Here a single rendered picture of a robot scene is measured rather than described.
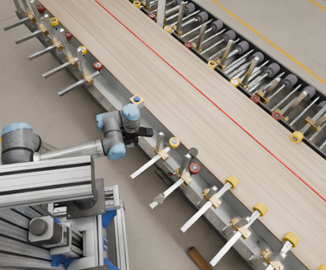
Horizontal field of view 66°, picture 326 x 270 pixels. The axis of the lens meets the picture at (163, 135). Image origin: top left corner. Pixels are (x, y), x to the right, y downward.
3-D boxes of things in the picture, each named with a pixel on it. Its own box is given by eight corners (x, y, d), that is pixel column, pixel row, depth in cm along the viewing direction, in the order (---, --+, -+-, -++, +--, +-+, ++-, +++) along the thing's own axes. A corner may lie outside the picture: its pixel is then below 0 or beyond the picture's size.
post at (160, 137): (156, 164, 211) (161, 136, 169) (153, 161, 212) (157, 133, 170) (159, 162, 212) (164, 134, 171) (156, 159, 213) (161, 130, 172)
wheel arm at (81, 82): (60, 97, 217) (59, 94, 214) (58, 95, 219) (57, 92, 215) (102, 74, 234) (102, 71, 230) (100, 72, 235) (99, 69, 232)
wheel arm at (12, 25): (5, 31, 247) (3, 28, 243) (3, 30, 248) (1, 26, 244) (46, 15, 263) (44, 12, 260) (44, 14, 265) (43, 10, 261)
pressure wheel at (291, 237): (295, 243, 153) (282, 235, 159) (295, 249, 158) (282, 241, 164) (300, 236, 156) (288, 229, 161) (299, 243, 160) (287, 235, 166)
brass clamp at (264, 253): (275, 274, 151) (279, 274, 146) (257, 255, 155) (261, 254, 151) (281, 266, 153) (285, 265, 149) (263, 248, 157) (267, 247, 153)
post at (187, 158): (177, 184, 198) (188, 159, 156) (175, 181, 199) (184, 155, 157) (180, 181, 199) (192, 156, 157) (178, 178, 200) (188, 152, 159)
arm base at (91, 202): (72, 211, 147) (68, 207, 139) (72, 187, 154) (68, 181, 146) (98, 208, 150) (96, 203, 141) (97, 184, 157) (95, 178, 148)
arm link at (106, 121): (98, 132, 105) (124, 127, 107) (94, 111, 110) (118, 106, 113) (101, 141, 112) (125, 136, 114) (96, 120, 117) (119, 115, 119)
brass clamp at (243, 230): (243, 240, 159) (246, 239, 154) (227, 223, 163) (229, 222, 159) (249, 233, 161) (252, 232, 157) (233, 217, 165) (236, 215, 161)
